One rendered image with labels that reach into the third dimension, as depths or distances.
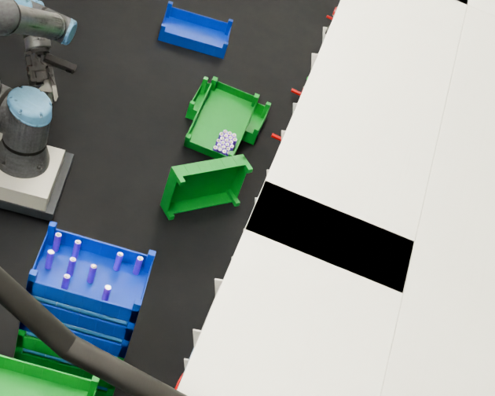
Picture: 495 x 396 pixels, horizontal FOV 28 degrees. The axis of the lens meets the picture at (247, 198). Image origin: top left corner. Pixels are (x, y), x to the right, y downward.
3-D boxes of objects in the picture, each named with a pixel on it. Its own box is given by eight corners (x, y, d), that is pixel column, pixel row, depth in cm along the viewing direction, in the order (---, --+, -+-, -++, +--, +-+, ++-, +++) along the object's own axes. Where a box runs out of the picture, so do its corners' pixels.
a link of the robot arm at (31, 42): (48, 39, 350) (51, 32, 341) (50, 53, 350) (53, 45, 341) (22, 42, 347) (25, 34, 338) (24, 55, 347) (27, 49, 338)
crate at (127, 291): (24, 293, 259) (28, 273, 254) (46, 239, 274) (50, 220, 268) (135, 324, 262) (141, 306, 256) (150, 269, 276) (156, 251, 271)
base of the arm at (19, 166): (-10, 174, 334) (-6, 152, 327) (-4, 137, 347) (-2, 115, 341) (47, 181, 339) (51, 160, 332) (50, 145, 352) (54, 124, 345)
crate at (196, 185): (159, 205, 362) (168, 221, 358) (171, 166, 349) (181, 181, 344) (229, 191, 377) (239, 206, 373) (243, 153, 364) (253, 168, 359)
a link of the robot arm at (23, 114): (33, 159, 330) (40, 120, 318) (-12, 138, 331) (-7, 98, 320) (55, 135, 341) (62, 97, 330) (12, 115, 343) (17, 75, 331)
